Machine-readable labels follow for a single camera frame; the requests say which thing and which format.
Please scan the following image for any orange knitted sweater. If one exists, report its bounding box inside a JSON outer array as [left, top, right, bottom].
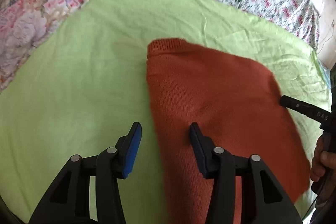
[[146, 39, 310, 223]]

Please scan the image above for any person's right hand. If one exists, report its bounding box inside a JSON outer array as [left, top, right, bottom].
[[310, 135, 336, 182]]

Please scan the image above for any light green bed sheet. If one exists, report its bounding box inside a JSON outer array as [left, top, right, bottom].
[[1, 0, 331, 223]]

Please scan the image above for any pink peony floral pillow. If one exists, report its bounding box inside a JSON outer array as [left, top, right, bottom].
[[1, 0, 89, 91]]

